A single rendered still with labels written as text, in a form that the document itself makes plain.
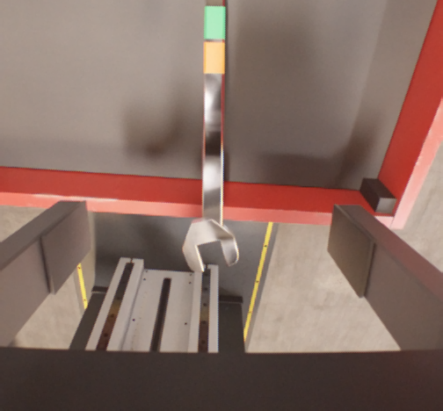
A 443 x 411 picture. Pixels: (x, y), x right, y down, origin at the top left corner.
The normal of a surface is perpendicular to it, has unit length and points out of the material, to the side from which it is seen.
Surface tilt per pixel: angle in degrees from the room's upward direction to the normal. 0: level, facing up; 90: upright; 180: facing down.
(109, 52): 0
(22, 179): 90
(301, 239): 0
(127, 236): 0
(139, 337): 90
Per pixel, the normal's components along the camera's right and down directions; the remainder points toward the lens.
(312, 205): 0.08, -0.87
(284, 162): 0.00, 0.49
